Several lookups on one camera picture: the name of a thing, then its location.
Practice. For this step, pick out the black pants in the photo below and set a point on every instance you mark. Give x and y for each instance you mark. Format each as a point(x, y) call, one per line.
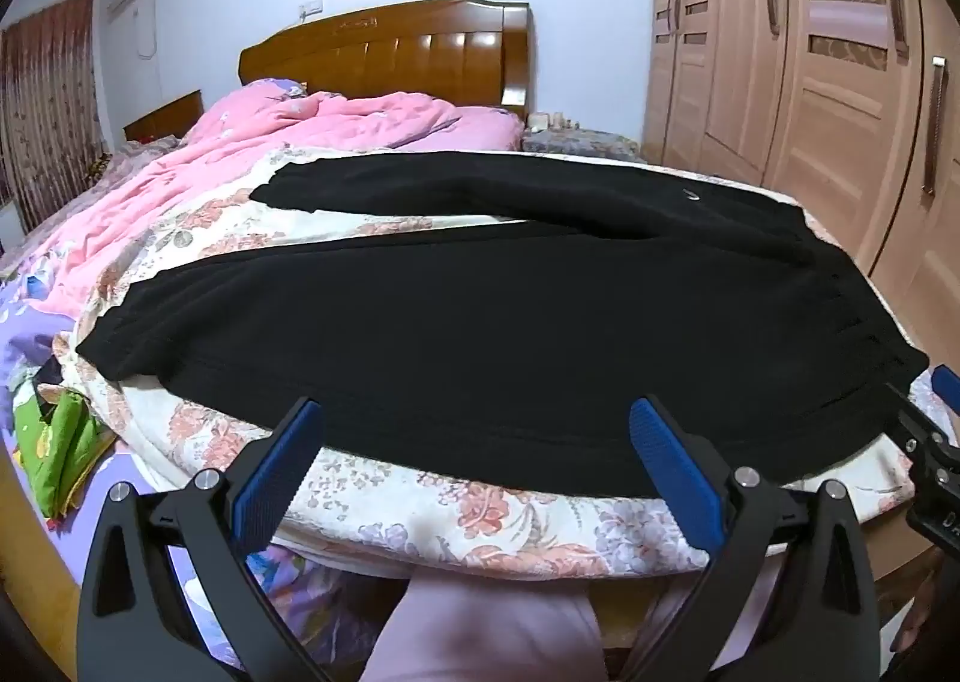
point(487, 352)

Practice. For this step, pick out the purple floral bedsheet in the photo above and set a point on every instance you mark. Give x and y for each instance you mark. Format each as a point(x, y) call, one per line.
point(22, 322)

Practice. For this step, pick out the green fabric item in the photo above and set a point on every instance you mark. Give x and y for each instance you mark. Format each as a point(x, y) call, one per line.
point(64, 449)

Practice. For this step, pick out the white wall socket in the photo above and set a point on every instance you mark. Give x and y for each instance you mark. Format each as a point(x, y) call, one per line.
point(310, 8)

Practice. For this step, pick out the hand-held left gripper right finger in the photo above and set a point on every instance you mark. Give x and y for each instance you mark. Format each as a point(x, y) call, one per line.
point(675, 472)

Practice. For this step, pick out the small bottles on nightstand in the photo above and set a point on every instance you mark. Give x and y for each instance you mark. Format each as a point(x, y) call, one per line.
point(555, 121)

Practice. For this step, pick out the brown wooden wardrobe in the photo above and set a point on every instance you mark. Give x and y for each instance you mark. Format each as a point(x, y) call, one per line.
point(810, 112)

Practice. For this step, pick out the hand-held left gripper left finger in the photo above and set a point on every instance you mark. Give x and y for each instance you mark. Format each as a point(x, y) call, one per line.
point(274, 472)

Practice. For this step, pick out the wooden headboard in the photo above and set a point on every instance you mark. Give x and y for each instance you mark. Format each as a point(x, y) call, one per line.
point(390, 51)

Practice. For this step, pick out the floral cream blanket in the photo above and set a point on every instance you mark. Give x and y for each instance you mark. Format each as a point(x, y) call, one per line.
point(450, 506)

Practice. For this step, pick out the floral cloth covered nightstand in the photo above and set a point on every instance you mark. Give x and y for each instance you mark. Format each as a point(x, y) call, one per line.
point(577, 143)

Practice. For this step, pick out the red patterned curtain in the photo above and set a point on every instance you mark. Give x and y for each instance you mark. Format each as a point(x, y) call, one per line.
point(49, 112)

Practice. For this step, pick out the pink quilt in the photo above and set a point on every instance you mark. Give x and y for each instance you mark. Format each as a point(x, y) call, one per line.
point(225, 157)

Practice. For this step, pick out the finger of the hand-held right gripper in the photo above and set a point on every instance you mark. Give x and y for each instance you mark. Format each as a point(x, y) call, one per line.
point(911, 423)
point(946, 382)

